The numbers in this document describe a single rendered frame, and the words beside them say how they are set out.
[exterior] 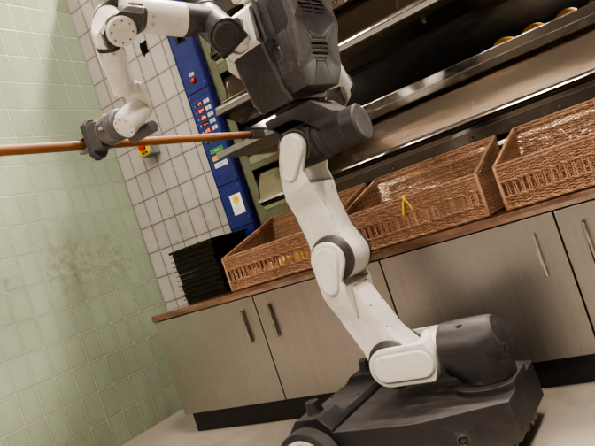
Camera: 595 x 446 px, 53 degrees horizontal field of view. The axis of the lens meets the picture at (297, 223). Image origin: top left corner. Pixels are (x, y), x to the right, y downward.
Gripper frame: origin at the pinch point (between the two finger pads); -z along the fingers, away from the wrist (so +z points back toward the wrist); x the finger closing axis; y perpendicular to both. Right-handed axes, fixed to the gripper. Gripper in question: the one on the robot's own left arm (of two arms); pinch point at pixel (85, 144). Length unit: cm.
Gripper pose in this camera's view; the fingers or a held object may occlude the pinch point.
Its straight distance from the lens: 193.4
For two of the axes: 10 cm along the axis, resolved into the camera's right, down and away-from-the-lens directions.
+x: 3.2, 9.5, -0.2
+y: 5.2, -1.6, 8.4
